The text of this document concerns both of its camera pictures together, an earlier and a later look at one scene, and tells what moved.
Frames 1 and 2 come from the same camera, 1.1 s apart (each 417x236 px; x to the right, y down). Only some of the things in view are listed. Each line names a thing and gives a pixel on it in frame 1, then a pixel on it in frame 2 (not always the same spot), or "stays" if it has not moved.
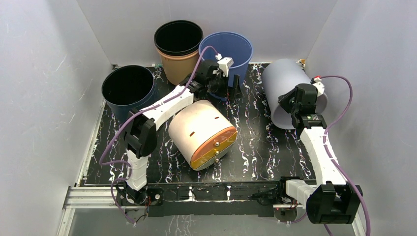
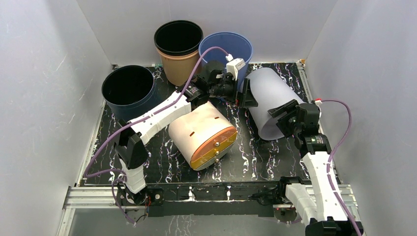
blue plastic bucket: [216, 46] stays
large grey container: [280, 76] to [270, 90]
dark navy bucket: [127, 88] stays
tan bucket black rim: [178, 44] stays
